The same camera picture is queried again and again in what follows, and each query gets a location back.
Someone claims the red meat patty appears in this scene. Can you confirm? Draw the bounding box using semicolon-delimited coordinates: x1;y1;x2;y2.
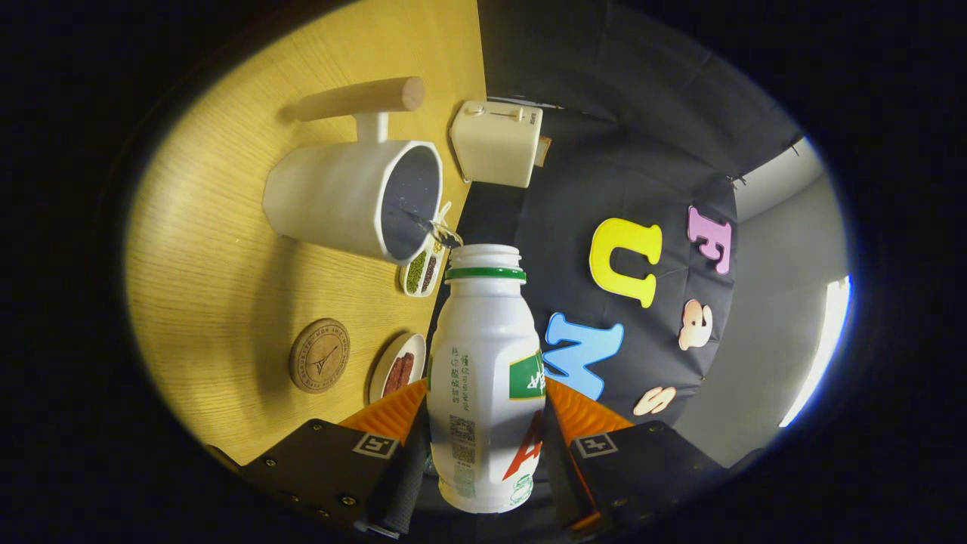
383;352;416;397

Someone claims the round wooden coaster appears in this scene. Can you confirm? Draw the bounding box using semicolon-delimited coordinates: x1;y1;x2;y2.
288;318;351;394

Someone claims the wooden table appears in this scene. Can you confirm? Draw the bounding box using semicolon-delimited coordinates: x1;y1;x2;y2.
125;0;488;465

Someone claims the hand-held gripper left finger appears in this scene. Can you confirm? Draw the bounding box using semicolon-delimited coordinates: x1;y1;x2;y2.
208;378;431;539

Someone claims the black backdrop cloth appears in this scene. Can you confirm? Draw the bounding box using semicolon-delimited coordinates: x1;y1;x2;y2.
423;0;805;428

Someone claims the white round plate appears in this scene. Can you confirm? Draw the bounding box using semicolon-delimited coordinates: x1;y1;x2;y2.
368;332;428;403

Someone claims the clear juice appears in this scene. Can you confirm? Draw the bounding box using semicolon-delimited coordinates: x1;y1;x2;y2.
400;208;463;249

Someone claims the white divided dish with beans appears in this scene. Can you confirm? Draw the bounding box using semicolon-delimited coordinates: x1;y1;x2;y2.
398;200;453;298

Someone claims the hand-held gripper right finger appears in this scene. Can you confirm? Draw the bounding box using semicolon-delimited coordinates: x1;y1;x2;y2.
542;376;728;539

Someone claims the white cup wooden handle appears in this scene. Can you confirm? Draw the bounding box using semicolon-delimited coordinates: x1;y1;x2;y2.
262;76;443;265

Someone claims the white juice bottle green label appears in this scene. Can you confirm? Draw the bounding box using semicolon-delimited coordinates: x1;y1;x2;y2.
425;243;548;515

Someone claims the cream toaster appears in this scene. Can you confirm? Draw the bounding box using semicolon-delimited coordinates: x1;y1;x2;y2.
450;100;544;189

